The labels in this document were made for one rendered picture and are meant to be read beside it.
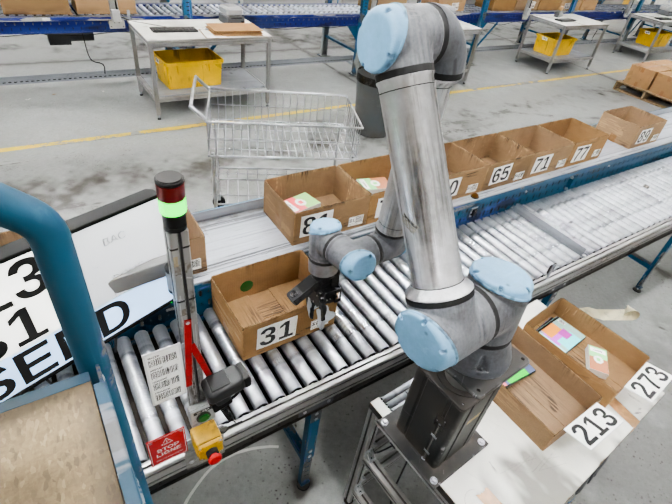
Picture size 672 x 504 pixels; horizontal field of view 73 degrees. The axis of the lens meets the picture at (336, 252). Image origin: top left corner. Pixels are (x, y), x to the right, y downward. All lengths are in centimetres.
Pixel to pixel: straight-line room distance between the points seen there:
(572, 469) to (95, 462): 154
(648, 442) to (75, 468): 292
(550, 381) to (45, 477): 174
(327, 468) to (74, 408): 196
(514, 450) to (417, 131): 115
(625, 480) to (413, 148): 230
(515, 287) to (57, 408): 90
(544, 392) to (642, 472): 116
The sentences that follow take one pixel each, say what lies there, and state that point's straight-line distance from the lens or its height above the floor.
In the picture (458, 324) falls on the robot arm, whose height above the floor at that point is 143.
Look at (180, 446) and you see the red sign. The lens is 146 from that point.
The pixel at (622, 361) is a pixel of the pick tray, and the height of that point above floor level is 76.
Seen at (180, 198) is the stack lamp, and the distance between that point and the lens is 88.
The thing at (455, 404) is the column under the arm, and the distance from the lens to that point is 131.
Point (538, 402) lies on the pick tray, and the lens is 185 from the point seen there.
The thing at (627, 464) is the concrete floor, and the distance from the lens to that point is 295.
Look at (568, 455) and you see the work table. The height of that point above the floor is 75.
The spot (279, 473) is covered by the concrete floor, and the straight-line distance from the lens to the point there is 232.
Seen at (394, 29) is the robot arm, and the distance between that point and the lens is 89.
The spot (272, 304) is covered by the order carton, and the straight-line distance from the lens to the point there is 188.
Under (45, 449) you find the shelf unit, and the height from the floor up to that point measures 174.
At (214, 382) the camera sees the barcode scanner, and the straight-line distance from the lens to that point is 124.
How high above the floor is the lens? 210
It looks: 38 degrees down
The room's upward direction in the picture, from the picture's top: 9 degrees clockwise
